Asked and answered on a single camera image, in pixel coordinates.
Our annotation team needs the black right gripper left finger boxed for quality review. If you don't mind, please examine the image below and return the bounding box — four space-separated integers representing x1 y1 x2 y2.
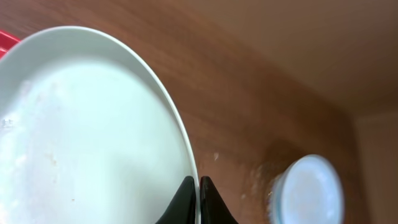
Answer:
156 176 196 224

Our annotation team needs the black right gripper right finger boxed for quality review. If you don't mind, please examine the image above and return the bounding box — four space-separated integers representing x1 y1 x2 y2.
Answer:
200 176 238 224

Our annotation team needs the light blue plate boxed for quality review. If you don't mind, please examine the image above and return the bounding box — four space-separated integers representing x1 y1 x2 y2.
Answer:
267 175 280 224
1 26 201 223
277 154 345 224

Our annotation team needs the light blue plate top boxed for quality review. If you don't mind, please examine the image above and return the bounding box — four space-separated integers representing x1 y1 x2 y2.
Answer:
277 154 345 224

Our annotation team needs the light blue plate bottom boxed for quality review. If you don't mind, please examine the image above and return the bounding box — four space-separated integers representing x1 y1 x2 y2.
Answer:
1 26 201 223

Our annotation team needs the red plastic tray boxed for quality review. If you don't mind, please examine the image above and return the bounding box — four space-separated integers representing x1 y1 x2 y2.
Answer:
0 30 21 58

